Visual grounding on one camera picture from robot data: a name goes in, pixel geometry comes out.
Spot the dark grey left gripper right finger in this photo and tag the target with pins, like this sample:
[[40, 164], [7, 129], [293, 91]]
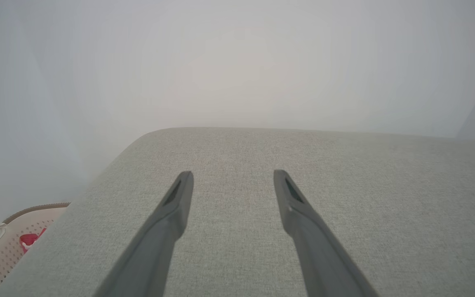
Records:
[[324, 260]]

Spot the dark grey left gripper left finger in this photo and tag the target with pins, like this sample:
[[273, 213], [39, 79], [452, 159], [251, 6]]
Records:
[[151, 255]]

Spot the red cloth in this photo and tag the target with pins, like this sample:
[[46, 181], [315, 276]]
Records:
[[29, 240]]

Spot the grey fabric sofa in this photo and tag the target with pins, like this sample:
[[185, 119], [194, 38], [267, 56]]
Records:
[[237, 156]]

